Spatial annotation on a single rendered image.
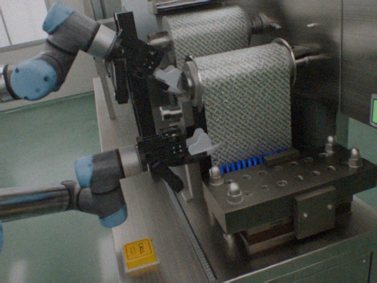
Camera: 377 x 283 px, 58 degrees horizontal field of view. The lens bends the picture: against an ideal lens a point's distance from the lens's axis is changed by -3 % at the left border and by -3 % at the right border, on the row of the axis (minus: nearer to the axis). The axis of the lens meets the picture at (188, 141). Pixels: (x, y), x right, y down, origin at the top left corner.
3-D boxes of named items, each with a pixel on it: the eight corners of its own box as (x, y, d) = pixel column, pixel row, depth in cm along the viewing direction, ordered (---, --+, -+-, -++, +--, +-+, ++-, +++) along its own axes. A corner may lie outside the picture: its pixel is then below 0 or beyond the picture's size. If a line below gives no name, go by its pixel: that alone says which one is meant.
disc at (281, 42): (268, 86, 104) (265, 36, 98) (270, 86, 104) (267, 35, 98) (295, 98, 90) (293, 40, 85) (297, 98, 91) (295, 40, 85)
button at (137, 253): (124, 252, 87) (122, 244, 86) (151, 243, 88) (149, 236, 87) (128, 270, 81) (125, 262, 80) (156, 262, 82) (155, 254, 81)
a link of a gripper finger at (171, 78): (195, 79, 86) (163, 61, 83) (183, 99, 87) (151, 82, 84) (192, 77, 89) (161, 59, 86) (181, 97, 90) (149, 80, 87)
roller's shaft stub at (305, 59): (278, 71, 97) (277, 56, 95) (300, 67, 99) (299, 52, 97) (286, 74, 93) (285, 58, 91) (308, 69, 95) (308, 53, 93)
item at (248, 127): (212, 171, 93) (204, 105, 86) (290, 150, 98) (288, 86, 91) (213, 172, 93) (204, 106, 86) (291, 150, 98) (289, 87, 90)
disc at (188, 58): (188, 104, 99) (181, 52, 93) (190, 104, 99) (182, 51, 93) (205, 119, 86) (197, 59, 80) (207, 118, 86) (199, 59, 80)
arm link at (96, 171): (82, 183, 88) (73, 153, 85) (124, 172, 91) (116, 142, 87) (82, 198, 81) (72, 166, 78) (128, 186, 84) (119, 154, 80)
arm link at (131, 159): (127, 183, 83) (123, 168, 91) (145, 178, 84) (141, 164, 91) (120, 155, 80) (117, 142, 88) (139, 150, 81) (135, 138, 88)
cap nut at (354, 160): (343, 163, 86) (344, 146, 84) (356, 159, 86) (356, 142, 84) (353, 169, 82) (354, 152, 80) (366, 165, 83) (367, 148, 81)
